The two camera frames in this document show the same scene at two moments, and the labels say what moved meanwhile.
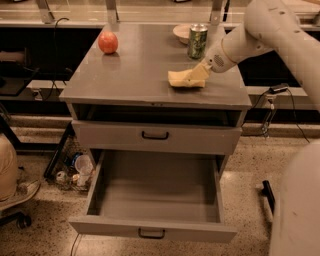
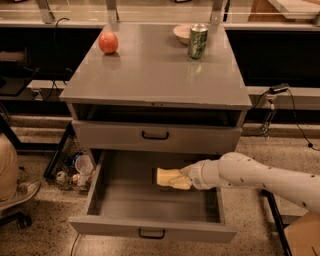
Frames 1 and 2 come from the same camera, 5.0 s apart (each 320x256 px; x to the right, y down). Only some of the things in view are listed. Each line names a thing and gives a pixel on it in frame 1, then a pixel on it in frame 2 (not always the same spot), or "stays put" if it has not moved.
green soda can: x=197 y=40 stays put
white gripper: x=216 y=61 → x=196 y=175
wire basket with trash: x=71 y=166 stays put
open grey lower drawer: x=176 y=193 stays put
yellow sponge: x=195 y=77 → x=164 y=176
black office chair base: x=21 y=219 stays put
